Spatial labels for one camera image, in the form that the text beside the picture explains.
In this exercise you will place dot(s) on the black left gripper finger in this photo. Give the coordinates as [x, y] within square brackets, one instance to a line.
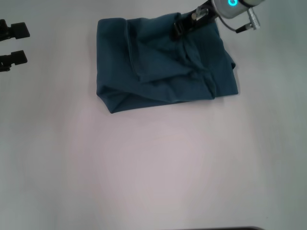
[20, 30]
[19, 57]

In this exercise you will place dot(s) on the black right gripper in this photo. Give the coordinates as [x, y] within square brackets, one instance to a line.
[204, 22]

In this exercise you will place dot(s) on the teal blue printed t-shirt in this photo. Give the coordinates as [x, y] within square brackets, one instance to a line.
[156, 67]

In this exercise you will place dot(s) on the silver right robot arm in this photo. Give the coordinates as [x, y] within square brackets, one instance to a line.
[230, 7]

